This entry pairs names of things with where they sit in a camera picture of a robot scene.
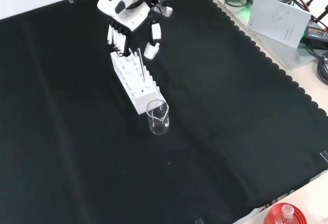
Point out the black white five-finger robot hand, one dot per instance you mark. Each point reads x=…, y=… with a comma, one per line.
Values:
x=135, y=19

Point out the clear glass rod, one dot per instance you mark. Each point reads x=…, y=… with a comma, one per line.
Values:
x=141, y=65

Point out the white test tube rack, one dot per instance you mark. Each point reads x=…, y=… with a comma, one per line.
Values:
x=142, y=101

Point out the silver grey connector block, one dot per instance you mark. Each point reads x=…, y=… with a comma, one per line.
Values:
x=167, y=11

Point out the clear tape piece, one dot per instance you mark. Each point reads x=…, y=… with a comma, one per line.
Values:
x=70, y=0
x=324, y=156
x=199, y=221

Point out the clear glass beaker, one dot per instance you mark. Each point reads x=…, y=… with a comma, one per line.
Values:
x=159, y=127

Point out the pale folded board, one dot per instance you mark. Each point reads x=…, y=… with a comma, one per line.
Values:
x=276, y=21

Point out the black bench cloth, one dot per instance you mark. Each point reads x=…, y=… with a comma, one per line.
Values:
x=77, y=157

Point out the black power adapter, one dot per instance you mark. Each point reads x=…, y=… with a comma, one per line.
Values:
x=317, y=35

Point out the black tripod leg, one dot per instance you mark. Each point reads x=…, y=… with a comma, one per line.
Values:
x=319, y=16

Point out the clear round-bottom flask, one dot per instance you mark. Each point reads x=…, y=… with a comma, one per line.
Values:
x=287, y=212

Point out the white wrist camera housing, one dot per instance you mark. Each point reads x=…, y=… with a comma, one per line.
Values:
x=107, y=3

